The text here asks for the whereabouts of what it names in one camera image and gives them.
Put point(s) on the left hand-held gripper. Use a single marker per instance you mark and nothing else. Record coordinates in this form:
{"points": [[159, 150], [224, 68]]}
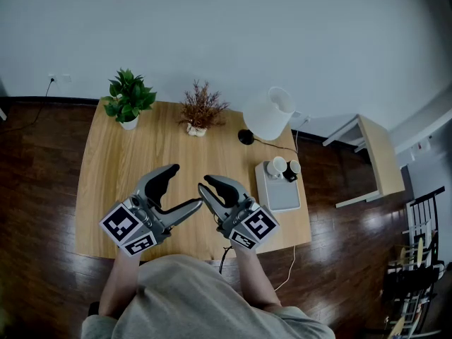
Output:
{"points": [[127, 226]]}

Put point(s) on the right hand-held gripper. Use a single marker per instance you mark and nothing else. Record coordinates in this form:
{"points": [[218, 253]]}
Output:
{"points": [[252, 224]]}

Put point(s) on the white cup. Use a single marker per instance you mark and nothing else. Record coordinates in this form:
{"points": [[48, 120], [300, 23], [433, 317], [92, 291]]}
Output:
{"points": [[275, 166]]}

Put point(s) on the black cup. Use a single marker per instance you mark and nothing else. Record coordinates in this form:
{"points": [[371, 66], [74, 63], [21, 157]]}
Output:
{"points": [[294, 169]]}

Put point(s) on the person's right forearm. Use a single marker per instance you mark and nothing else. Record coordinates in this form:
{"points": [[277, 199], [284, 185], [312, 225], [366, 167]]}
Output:
{"points": [[256, 281]]}

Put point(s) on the person's left forearm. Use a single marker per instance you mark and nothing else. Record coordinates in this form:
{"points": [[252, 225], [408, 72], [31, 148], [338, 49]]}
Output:
{"points": [[118, 284]]}

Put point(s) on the white rectangular tray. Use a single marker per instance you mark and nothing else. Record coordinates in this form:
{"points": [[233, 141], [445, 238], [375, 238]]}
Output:
{"points": [[280, 196]]}

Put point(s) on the reddish brown potted plant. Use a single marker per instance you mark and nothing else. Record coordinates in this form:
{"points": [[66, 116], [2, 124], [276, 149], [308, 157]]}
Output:
{"points": [[202, 108]]}

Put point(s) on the white shade table lamp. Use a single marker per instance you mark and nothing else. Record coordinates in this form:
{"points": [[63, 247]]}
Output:
{"points": [[266, 115]]}

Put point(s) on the person's grey shirt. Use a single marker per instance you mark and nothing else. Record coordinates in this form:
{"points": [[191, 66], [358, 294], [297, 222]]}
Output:
{"points": [[183, 302]]}

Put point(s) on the green potted plant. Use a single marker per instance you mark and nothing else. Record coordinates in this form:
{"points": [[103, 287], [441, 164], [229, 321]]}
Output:
{"points": [[129, 97]]}

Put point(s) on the light wooden side table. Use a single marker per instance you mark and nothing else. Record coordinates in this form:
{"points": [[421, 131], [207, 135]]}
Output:
{"points": [[383, 157]]}

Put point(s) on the black metal rack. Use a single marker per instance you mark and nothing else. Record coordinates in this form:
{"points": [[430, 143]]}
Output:
{"points": [[420, 260]]}

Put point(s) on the white wall socket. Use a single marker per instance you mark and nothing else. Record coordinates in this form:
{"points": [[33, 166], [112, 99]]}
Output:
{"points": [[59, 78]]}

